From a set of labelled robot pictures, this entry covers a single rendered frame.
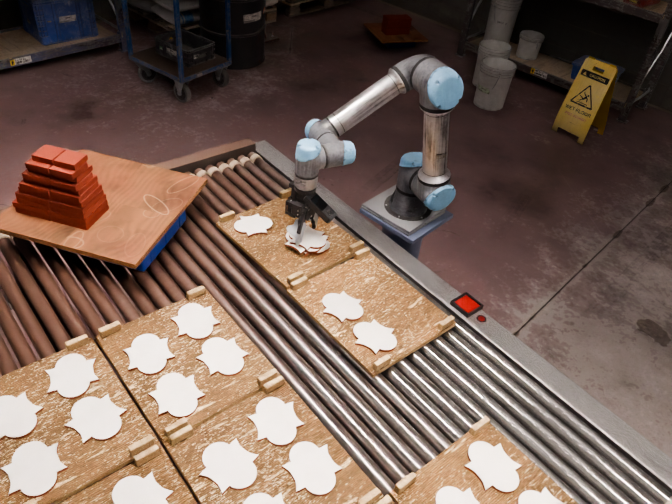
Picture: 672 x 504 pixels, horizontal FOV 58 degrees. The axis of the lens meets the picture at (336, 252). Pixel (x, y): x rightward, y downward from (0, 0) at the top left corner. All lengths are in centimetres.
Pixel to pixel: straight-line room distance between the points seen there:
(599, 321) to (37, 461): 286
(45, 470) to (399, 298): 108
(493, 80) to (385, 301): 367
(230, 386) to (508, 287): 223
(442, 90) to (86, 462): 141
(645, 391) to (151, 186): 248
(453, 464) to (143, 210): 123
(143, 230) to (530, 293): 230
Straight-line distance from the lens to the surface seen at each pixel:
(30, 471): 160
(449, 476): 158
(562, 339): 340
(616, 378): 335
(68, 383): 173
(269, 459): 154
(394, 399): 170
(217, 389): 166
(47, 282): 206
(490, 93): 542
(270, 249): 206
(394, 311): 189
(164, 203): 210
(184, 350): 175
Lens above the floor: 225
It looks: 40 degrees down
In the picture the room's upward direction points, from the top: 7 degrees clockwise
